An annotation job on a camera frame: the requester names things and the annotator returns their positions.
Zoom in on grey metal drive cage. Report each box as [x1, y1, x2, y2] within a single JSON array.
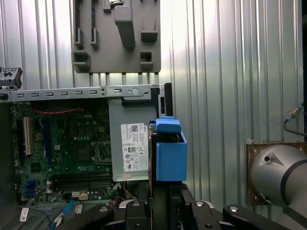
[[0, 203, 72, 230]]

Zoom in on cable with metal connector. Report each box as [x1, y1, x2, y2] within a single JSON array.
[[284, 103, 307, 135]]

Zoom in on green motherboard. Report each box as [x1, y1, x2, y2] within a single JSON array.
[[9, 100, 113, 204]]

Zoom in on grey power supply unit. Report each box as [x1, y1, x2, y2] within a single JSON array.
[[108, 99, 156, 182]]

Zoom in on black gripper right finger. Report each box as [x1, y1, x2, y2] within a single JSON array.
[[181, 183, 288, 230]]

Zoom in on grey metal rear bracket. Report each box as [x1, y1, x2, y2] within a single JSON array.
[[0, 67, 24, 91]]

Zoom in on CPU socket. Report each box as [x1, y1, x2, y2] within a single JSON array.
[[92, 140, 112, 165]]

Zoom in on hard disk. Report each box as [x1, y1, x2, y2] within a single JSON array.
[[147, 115, 188, 230]]

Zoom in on RAM stick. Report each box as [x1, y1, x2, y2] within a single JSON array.
[[91, 0, 97, 32]]

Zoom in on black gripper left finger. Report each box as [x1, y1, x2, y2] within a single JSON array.
[[79, 183, 151, 230]]

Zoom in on short blue wire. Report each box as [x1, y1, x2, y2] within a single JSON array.
[[50, 200, 77, 227]]

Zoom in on black PC case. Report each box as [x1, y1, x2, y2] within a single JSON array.
[[0, 82, 173, 230]]

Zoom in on red black twisted wire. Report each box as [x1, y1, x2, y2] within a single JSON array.
[[32, 107, 85, 115]]

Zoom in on black RAM slot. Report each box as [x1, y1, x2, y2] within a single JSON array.
[[51, 186, 113, 192], [51, 172, 113, 178], [51, 182, 113, 187], [51, 177, 113, 183]]

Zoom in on white expansion slot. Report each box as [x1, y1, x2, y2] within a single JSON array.
[[22, 116, 34, 156]]

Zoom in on grey parts rack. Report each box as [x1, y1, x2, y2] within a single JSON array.
[[71, 0, 162, 74]]

